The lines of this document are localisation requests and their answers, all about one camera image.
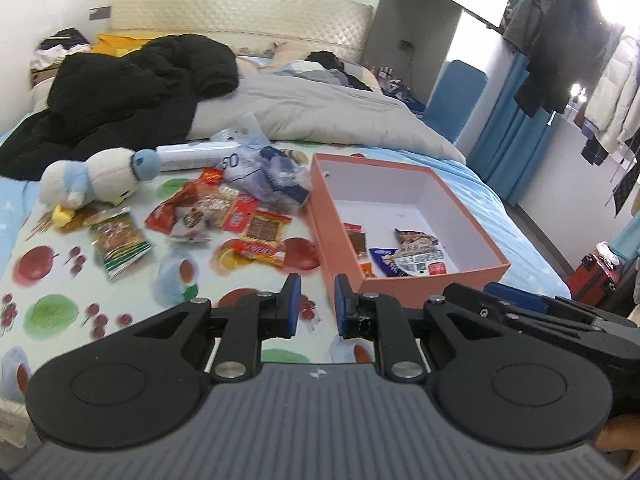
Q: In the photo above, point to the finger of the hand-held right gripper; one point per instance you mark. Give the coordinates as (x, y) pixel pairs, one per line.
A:
(540, 321)
(515, 295)

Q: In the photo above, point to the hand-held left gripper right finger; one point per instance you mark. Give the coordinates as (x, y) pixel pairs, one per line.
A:
(341, 305)

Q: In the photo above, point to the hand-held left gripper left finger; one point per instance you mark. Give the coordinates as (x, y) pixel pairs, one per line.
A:
(295, 305)

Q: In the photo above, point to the small orange snack packet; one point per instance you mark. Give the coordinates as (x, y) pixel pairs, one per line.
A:
(368, 270)

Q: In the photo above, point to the blue purple snack packet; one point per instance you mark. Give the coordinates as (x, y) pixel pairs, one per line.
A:
(385, 260)

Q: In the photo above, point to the small red snack packet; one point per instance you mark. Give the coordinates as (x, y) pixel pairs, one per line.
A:
(438, 268)

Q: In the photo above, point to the orange cardboard box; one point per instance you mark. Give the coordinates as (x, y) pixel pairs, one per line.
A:
(425, 287)

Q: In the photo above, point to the white silver snack packet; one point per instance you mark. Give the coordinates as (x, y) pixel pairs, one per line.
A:
(417, 262)

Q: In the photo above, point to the dark brown snack packet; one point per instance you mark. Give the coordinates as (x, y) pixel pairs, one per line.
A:
(415, 238)

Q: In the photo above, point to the red foil snack packet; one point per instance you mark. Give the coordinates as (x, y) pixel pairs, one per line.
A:
(211, 178)

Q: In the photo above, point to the person's right forearm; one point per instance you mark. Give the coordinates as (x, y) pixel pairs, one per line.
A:
(620, 435)

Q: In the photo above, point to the clear packet of brown snacks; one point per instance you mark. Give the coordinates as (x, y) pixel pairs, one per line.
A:
(215, 205)

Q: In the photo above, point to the red suitcase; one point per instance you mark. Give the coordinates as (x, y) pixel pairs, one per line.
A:
(595, 277)

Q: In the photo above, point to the light blue bed sheet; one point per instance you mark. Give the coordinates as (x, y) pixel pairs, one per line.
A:
(500, 220)

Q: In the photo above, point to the brown square snack packet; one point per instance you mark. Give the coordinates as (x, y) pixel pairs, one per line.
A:
(266, 227)

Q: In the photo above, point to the red label snack packet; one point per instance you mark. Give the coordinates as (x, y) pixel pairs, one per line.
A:
(241, 216)

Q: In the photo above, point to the light blue cloth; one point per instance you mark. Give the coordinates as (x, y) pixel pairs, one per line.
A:
(630, 240)

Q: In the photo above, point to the small clear snack packet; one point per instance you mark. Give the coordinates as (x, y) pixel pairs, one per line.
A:
(190, 232)

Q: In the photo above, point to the printed clear plastic bag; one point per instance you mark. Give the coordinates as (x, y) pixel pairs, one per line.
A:
(260, 170)

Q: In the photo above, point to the fruit print mat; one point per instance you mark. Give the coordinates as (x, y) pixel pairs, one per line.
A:
(145, 305)

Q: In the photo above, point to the patterned hanging scarf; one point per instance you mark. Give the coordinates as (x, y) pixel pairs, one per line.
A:
(625, 185)

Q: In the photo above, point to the red crinkled snack packet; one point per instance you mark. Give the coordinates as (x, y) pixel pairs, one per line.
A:
(167, 212)

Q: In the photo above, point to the blue curtain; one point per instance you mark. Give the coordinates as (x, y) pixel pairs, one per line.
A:
(510, 135)

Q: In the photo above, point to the white spray can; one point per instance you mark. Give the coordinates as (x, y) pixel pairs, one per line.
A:
(195, 155)

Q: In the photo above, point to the green snack packet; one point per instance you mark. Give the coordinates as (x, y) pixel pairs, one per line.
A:
(120, 242)

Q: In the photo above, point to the grey duvet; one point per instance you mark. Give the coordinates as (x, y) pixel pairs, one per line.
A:
(325, 110)

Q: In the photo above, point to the blue chair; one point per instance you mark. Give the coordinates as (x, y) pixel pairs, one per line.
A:
(455, 100)

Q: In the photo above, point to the white hanging jacket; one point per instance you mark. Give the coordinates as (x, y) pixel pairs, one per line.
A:
(617, 95)

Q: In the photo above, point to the white blue plush toy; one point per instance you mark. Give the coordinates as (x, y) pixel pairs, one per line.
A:
(110, 170)

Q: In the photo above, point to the group of small bottles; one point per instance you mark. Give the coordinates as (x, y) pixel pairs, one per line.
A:
(387, 72)

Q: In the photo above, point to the heap of clothes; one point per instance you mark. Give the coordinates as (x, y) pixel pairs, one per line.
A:
(325, 62)

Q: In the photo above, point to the black hanging coat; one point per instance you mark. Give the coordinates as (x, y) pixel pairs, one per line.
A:
(565, 50)

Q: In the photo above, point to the pink pillow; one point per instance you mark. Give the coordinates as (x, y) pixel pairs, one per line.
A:
(285, 52)

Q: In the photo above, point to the black jacket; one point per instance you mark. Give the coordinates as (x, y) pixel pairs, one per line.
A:
(125, 90)

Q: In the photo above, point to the grey wardrobe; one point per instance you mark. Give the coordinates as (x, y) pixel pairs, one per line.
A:
(395, 15)

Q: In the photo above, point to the cream padded headboard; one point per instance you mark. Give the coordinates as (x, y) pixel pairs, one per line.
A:
(240, 7)

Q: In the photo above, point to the cream mattress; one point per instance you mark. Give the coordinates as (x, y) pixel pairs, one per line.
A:
(10, 420)

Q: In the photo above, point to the yellow pillow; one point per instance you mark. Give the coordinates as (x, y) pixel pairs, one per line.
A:
(115, 44)

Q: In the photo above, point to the brown cardboard box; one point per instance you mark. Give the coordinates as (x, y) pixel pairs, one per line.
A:
(37, 77)

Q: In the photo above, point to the pile of clothes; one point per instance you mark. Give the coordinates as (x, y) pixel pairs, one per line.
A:
(55, 50)

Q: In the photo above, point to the wall socket with plug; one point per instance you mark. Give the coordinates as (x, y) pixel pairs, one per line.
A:
(406, 45)

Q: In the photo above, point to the grey wall switch panel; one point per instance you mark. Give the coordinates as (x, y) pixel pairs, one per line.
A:
(100, 12)

